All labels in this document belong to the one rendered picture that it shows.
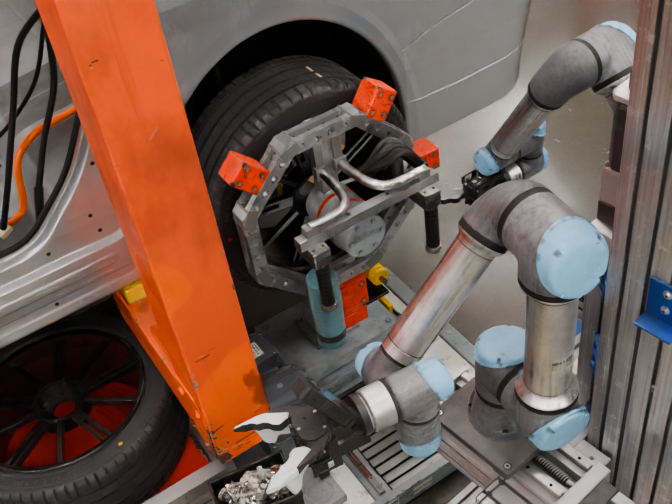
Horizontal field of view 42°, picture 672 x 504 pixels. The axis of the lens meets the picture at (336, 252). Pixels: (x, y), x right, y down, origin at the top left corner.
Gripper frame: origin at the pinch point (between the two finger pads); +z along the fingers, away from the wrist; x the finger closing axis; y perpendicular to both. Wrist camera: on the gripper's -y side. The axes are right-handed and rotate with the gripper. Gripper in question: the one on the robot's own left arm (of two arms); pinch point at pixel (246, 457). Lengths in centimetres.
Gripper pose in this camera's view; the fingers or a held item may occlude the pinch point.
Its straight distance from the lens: 139.2
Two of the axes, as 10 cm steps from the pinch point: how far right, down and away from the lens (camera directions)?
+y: 1.8, 8.1, 5.7
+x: -4.1, -4.6, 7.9
